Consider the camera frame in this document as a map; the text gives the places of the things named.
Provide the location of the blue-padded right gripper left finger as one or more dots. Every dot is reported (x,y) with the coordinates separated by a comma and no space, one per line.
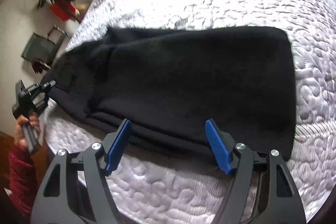
(111,149)

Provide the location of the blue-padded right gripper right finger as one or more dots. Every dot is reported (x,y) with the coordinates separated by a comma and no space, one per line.
(226,150)

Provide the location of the black pants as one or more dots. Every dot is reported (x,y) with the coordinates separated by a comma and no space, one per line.
(169,82)

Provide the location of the red knitted sleeve forearm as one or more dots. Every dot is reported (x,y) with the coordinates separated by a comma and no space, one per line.
(23,181)

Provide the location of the person's left hand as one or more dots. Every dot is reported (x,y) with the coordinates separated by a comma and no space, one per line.
(22,123)

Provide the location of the white quilted mattress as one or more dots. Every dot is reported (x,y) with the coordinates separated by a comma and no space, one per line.
(150,187)

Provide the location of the red cloth on rack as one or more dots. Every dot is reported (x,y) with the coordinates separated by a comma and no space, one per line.
(65,10)

